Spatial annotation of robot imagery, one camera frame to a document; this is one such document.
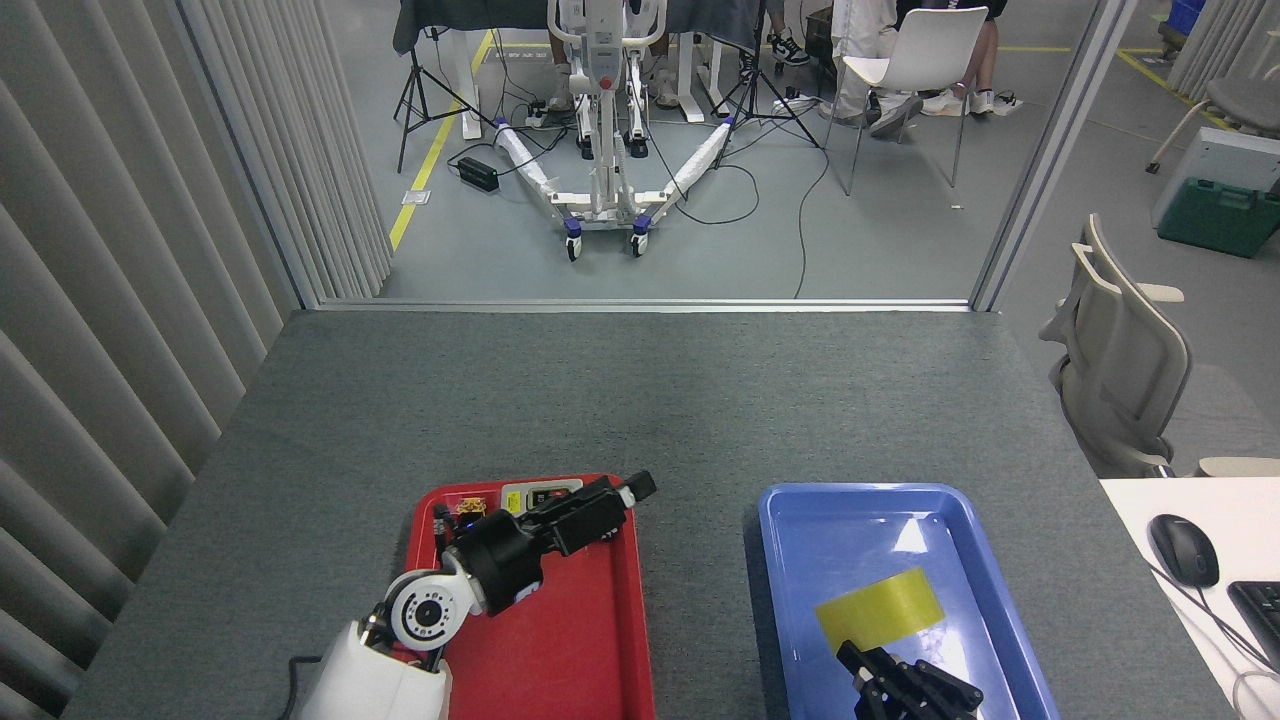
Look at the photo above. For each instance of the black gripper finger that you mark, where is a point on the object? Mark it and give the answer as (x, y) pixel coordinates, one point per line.
(875, 685)
(935, 695)

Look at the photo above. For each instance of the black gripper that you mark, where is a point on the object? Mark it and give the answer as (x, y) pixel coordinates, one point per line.
(500, 560)

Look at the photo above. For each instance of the yellow tape roll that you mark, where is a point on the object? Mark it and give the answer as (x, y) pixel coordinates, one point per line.
(880, 610)

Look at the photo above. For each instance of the black orange push button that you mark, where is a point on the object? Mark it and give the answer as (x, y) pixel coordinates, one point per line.
(462, 507)

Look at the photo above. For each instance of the red plastic tray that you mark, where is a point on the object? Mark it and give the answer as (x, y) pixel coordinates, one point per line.
(580, 650)

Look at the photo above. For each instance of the blue plastic tray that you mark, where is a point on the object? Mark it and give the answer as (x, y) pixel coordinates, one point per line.
(800, 560)

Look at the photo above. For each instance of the black computer mouse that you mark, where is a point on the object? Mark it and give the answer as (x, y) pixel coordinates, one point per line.
(1183, 550)

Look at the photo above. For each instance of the white desk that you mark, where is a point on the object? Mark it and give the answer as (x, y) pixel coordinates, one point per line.
(1150, 500)

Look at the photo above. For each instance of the black keyboard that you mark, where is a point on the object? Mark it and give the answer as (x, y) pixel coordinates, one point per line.
(1262, 615)

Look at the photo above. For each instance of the black power adapter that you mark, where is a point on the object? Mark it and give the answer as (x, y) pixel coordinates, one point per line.
(478, 174)

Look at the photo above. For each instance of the white floor label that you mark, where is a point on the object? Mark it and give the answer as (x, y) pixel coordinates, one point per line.
(416, 197)

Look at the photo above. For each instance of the beige office chair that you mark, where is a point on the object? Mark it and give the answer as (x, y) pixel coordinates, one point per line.
(1125, 370)

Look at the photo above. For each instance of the white power strip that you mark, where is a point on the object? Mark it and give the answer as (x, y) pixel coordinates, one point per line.
(538, 115)

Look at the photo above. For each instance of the white stand on wheels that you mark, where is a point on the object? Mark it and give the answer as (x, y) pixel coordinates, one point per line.
(605, 100)

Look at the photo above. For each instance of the person behind stand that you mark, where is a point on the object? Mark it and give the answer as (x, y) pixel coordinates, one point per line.
(560, 95)

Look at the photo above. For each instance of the black tripod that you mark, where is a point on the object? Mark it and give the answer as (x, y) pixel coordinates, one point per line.
(757, 90)
(415, 95)

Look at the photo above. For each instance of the person with black white sneakers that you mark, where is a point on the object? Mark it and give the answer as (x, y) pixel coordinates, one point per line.
(788, 48)

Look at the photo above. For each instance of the grey vertical blinds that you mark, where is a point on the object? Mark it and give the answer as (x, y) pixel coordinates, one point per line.
(1225, 40)
(100, 300)

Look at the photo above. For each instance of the green plastic case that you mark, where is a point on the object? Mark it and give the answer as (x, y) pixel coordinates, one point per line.
(1215, 220)

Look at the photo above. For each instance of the person in pale trousers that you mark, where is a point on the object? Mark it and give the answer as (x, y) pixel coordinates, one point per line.
(860, 40)

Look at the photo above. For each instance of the white plastic chair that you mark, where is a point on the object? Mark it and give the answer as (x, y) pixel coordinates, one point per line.
(930, 45)

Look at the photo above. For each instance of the person with white shoes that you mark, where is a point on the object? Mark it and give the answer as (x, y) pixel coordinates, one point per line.
(985, 60)

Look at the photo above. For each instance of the grey box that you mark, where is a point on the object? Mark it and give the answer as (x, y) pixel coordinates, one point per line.
(1230, 155)

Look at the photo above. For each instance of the grey seat chair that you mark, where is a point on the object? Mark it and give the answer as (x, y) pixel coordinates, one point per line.
(1245, 100)

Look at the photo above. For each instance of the blue bin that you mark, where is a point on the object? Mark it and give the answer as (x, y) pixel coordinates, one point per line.
(1185, 18)

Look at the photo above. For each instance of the white switch box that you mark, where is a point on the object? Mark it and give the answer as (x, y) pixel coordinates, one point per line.
(520, 497)

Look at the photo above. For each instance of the silver post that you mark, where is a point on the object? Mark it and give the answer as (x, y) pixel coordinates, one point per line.
(1050, 150)

